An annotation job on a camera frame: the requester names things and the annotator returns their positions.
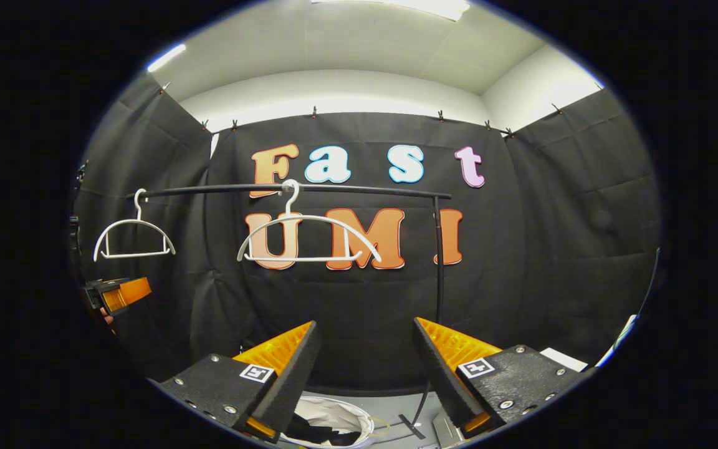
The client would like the narrow ceiling light strip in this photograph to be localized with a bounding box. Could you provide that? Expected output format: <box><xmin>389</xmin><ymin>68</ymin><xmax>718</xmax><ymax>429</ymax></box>
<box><xmin>147</xmin><ymin>44</ymin><xmax>187</xmax><ymax>72</ymax></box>

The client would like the black backdrop cloth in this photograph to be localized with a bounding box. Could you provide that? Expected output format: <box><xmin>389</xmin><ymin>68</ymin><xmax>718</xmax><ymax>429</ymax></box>
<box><xmin>72</xmin><ymin>72</ymin><xmax>662</xmax><ymax>397</ymax></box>

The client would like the row of backdrop clips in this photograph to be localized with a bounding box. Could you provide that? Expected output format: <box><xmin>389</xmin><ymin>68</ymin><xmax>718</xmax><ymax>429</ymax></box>
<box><xmin>161</xmin><ymin>81</ymin><xmax>564</xmax><ymax>138</ymax></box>

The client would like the black clothes rack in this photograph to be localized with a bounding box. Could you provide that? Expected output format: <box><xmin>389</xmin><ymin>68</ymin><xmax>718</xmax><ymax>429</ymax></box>
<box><xmin>127</xmin><ymin>183</ymin><xmax>453</xmax><ymax>440</ymax></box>

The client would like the black knit jacket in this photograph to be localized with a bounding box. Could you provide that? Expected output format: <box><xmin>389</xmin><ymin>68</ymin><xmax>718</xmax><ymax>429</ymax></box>
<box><xmin>284</xmin><ymin>415</ymin><xmax>363</xmax><ymax>447</ymax></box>

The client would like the white flat board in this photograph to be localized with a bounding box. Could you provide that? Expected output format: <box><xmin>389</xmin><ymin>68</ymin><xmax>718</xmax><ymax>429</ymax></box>
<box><xmin>540</xmin><ymin>348</ymin><xmax>589</xmax><ymax>372</ymax></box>

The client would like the white panel edge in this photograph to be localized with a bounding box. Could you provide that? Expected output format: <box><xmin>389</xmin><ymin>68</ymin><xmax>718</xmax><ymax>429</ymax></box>
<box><xmin>596</xmin><ymin>315</ymin><xmax>637</xmax><ymax>369</ymax></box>

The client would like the grey metal bracket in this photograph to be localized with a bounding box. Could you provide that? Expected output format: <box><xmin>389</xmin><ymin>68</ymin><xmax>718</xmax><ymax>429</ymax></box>
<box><xmin>432</xmin><ymin>412</ymin><xmax>459</xmax><ymax>447</ymax></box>

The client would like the white laundry hamper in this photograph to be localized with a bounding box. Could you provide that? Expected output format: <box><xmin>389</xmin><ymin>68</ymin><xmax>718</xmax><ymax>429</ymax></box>
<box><xmin>281</xmin><ymin>394</ymin><xmax>377</xmax><ymax>448</ymax></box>

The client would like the white clothes hanger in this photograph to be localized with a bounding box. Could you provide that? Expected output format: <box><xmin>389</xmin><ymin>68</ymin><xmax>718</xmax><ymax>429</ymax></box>
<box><xmin>93</xmin><ymin>188</ymin><xmax>176</xmax><ymax>263</ymax></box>
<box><xmin>237</xmin><ymin>180</ymin><xmax>383</xmax><ymax>264</ymax></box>

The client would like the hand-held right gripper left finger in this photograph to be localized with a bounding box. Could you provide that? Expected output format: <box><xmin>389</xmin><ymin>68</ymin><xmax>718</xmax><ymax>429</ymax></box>
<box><xmin>158</xmin><ymin>321</ymin><xmax>321</xmax><ymax>442</ymax></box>

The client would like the ceiling light panel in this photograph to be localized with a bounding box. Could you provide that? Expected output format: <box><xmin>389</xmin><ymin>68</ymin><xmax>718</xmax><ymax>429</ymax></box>
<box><xmin>312</xmin><ymin>0</ymin><xmax>471</xmax><ymax>21</ymax></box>

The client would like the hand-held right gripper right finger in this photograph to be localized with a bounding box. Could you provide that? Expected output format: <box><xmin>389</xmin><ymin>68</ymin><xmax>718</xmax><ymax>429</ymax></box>
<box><xmin>413</xmin><ymin>317</ymin><xmax>587</xmax><ymax>437</ymax></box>

